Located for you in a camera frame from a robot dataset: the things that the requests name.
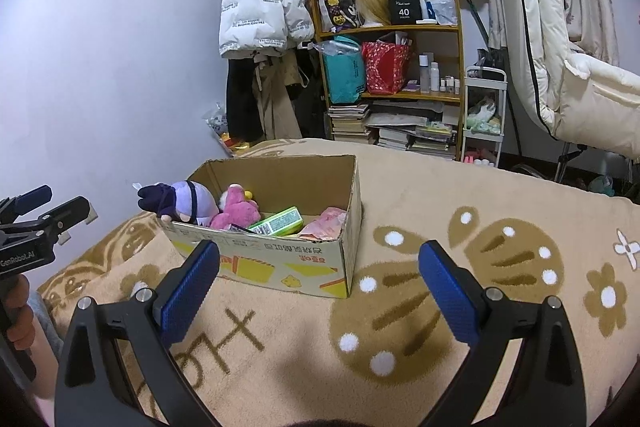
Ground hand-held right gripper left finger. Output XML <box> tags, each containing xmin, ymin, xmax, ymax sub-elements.
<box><xmin>54</xmin><ymin>239</ymin><xmax>222</xmax><ymax>427</ymax></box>

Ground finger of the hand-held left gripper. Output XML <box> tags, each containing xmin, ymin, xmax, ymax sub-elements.
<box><xmin>17</xmin><ymin>195</ymin><xmax>92</xmax><ymax>238</ymax></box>
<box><xmin>0</xmin><ymin>185</ymin><xmax>53</xmax><ymax>220</ymax></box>

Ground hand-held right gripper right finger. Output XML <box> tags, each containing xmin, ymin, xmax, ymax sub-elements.
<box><xmin>418</xmin><ymin>241</ymin><xmax>587</xmax><ymax>427</ymax></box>

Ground purple doll plush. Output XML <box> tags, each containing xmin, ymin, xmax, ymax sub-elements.
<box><xmin>136</xmin><ymin>179</ymin><xmax>221</xmax><ymax>226</ymax></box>

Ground brown cardboard box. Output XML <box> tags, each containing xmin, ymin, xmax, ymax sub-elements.
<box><xmin>162</xmin><ymin>154</ymin><xmax>362</xmax><ymax>299</ymax></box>

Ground pink fluffy plush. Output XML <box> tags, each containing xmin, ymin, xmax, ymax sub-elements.
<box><xmin>210</xmin><ymin>183</ymin><xmax>261</xmax><ymax>230</ymax></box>

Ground green packet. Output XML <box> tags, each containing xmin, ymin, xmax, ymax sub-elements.
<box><xmin>247</xmin><ymin>206</ymin><xmax>304</xmax><ymax>238</ymax></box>

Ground person's left hand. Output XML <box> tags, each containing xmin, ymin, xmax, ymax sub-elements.
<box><xmin>5</xmin><ymin>279</ymin><xmax>35</xmax><ymax>348</ymax></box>

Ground beige patterned blanket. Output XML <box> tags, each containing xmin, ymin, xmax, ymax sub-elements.
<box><xmin>37</xmin><ymin>138</ymin><xmax>640</xmax><ymax>427</ymax></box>

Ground pink and white bottles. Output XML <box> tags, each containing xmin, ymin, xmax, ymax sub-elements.
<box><xmin>462</xmin><ymin>149</ymin><xmax>496</xmax><ymax>168</ymax></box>

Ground pile of yellow packets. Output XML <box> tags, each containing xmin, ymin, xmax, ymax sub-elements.
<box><xmin>202</xmin><ymin>103</ymin><xmax>251</xmax><ymax>158</ymax></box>

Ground pile of magazines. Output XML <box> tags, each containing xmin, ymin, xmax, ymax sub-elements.
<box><xmin>367</xmin><ymin>99</ymin><xmax>461</xmax><ymax>158</ymax></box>

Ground green and white plush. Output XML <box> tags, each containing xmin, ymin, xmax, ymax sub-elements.
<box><xmin>466</xmin><ymin>99</ymin><xmax>501</xmax><ymax>130</ymax></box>

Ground stack of books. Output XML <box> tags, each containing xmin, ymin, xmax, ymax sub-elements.
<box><xmin>327</xmin><ymin>103</ymin><xmax>373</xmax><ymax>145</ymax></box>

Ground hanging dark and beige clothes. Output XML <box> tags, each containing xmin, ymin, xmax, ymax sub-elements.
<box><xmin>225</xmin><ymin>49</ymin><xmax>326</xmax><ymax>142</ymax></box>

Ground row of cosmetic bottles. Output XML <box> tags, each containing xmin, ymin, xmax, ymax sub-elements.
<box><xmin>419</xmin><ymin>53</ymin><xmax>462</xmax><ymax>95</ymax></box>

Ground white trolley cart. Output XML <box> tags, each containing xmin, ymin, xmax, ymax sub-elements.
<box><xmin>460</xmin><ymin>66</ymin><xmax>508</xmax><ymax>168</ymax></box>

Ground red patterned bag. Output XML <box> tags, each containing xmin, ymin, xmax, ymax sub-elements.
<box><xmin>361</xmin><ymin>41</ymin><xmax>412</xmax><ymax>96</ymax></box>

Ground teal bag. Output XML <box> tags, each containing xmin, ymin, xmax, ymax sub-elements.
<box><xmin>320</xmin><ymin>36</ymin><xmax>367</xmax><ymax>104</ymax></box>

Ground cream down coat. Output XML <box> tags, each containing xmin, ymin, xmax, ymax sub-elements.
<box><xmin>500</xmin><ymin>0</ymin><xmax>640</xmax><ymax>158</ymax></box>

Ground wooden shelf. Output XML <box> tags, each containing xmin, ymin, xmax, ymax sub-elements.
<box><xmin>310</xmin><ymin>0</ymin><xmax>465</xmax><ymax>160</ymax></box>

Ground black box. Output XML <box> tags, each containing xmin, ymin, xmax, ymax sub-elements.
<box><xmin>387</xmin><ymin>0</ymin><xmax>420</xmax><ymax>26</ymax></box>

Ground blonde wig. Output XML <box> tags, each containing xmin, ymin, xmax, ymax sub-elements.
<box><xmin>350</xmin><ymin>0</ymin><xmax>393</xmax><ymax>28</ymax></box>

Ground black cat-ear bag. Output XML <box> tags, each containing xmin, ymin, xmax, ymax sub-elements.
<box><xmin>317</xmin><ymin>0</ymin><xmax>363</xmax><ymax>32</ymax></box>

